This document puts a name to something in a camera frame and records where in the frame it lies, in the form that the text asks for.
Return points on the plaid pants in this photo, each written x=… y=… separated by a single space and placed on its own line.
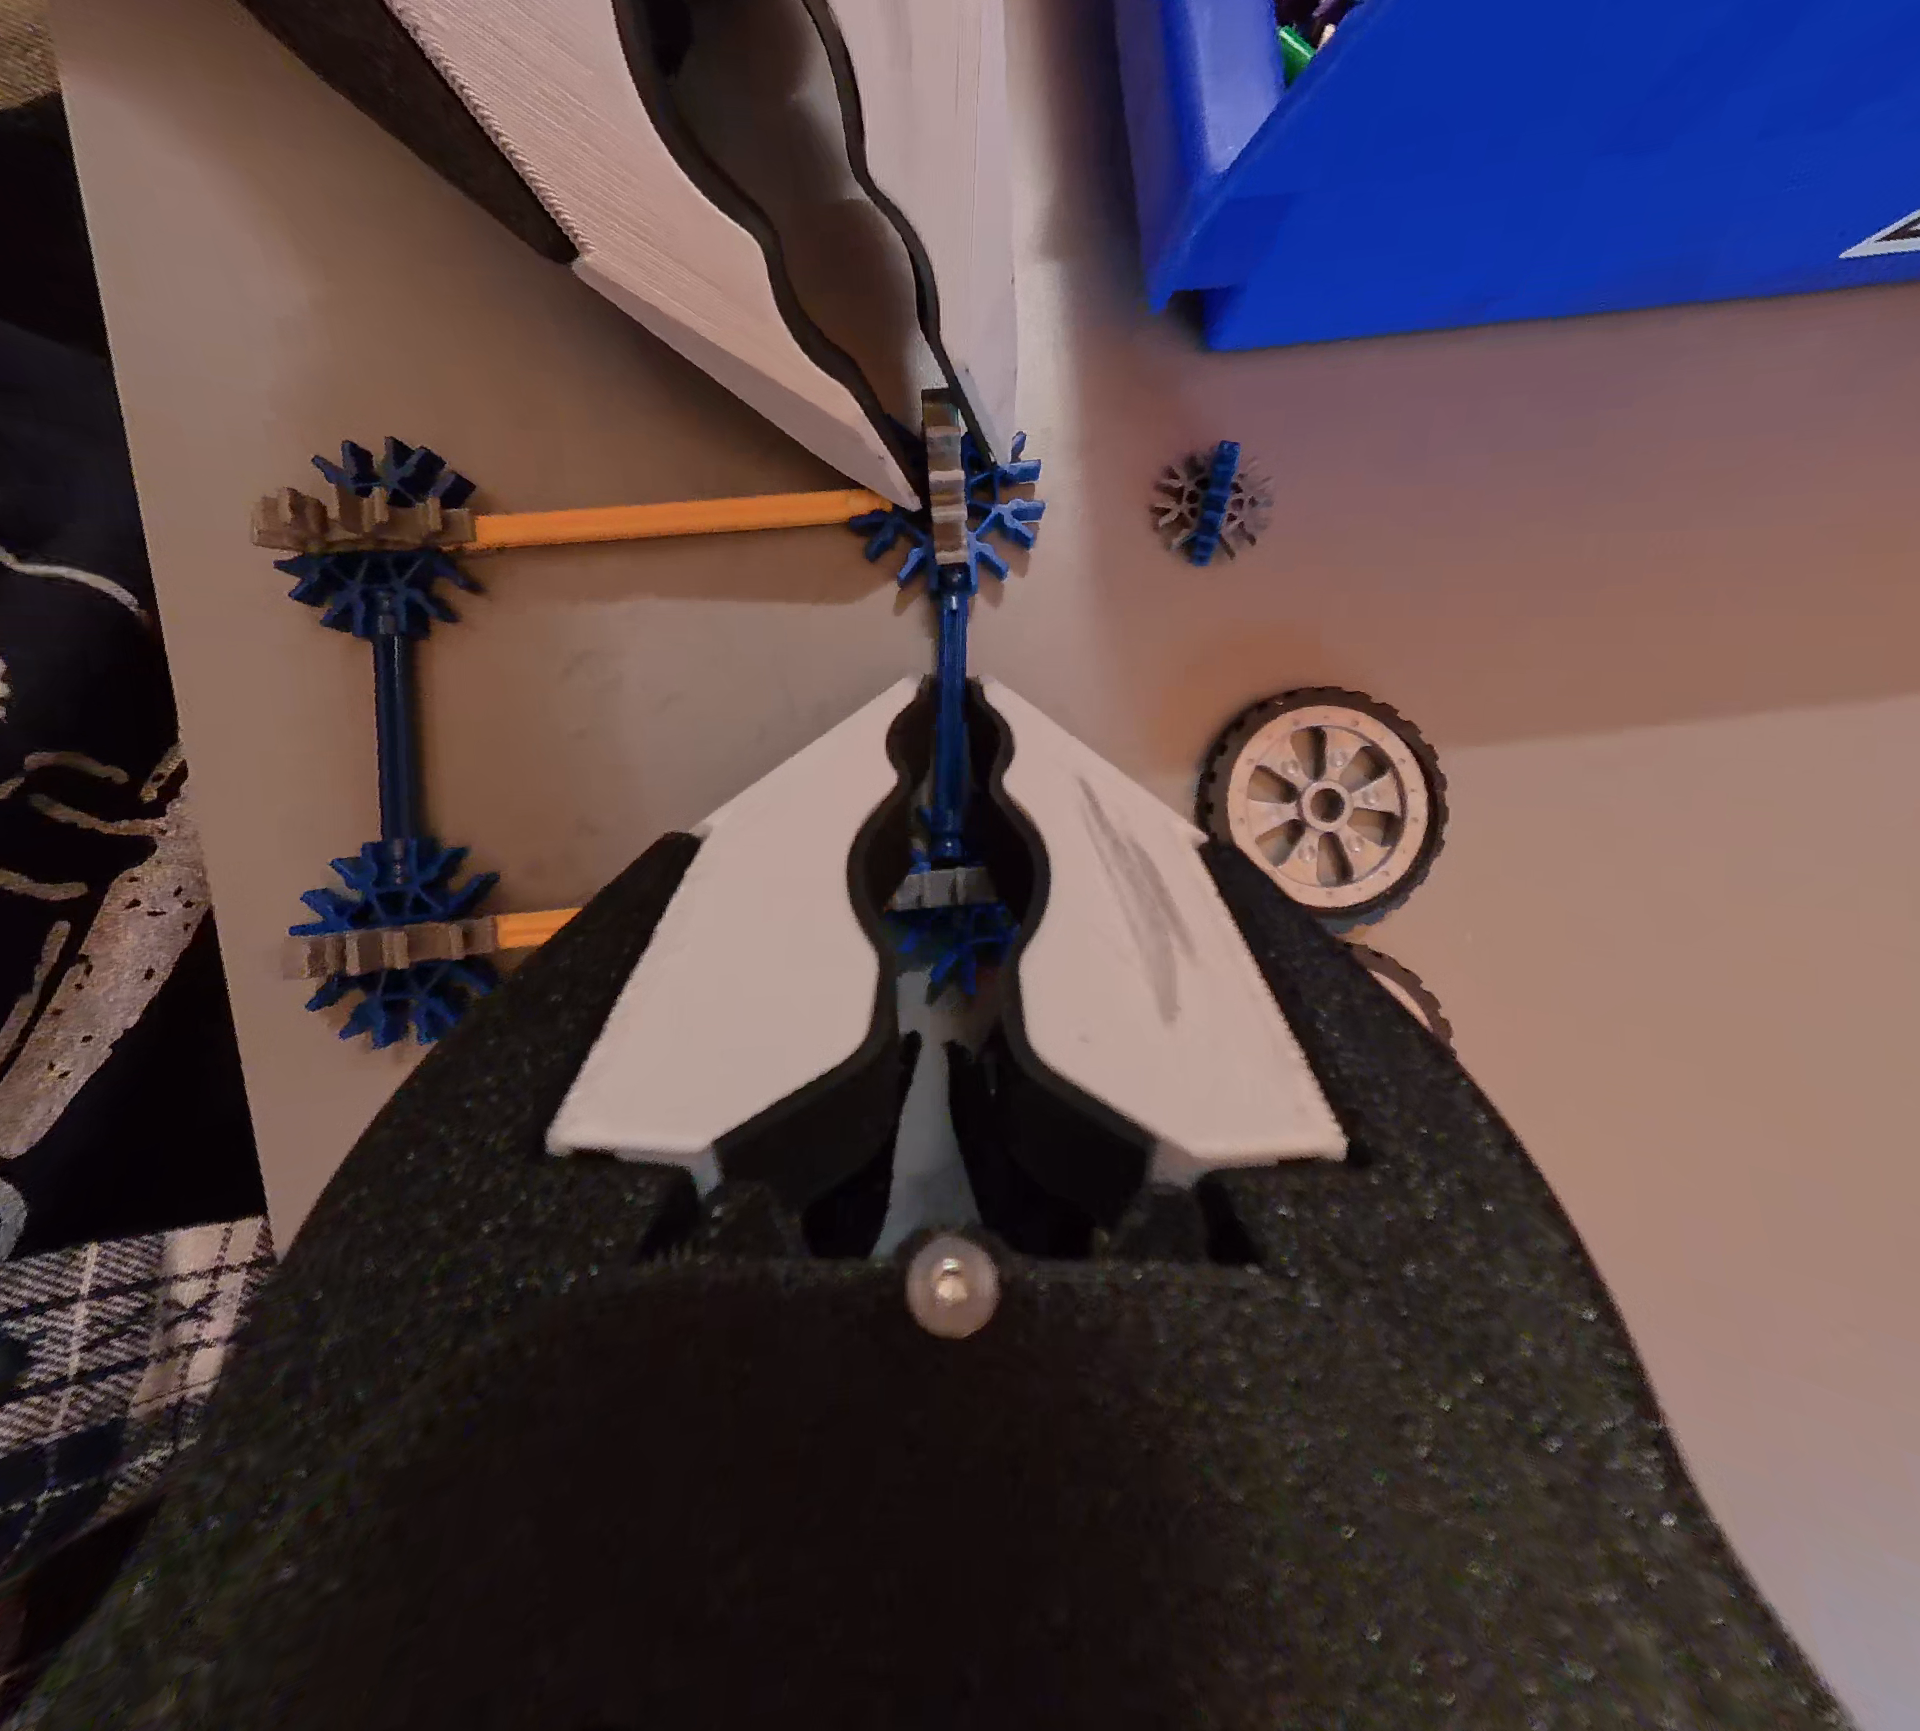
x=106 y=1355

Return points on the blue plastic rod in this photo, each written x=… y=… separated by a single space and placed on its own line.
x=397 y=740
x=955 y=652

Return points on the blue plastic storage bin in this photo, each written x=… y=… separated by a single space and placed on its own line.
x=1574 y=82

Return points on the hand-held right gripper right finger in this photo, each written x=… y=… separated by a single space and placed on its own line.
x=1171 y=979

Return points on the grey toy wheel black tyre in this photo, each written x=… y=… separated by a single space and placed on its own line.
x=1328 y=756
x=1418 y=987

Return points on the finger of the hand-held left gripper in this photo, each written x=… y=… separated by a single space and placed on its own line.
x=916 y=67
x=572 y=96

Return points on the blue and grey snowflake connector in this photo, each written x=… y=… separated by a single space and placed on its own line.
x=393 y=898
x=946 y=486
x=1210 y=505
x=946 y=933
x=376 y=575

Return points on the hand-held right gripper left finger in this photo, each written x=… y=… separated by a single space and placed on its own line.
x=720 y=968

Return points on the black printed shirt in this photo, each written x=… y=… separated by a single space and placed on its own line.
x=91 y=710

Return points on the yellow plastic rod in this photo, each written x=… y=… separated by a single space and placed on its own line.
x=539 y=927
x=676 y=517

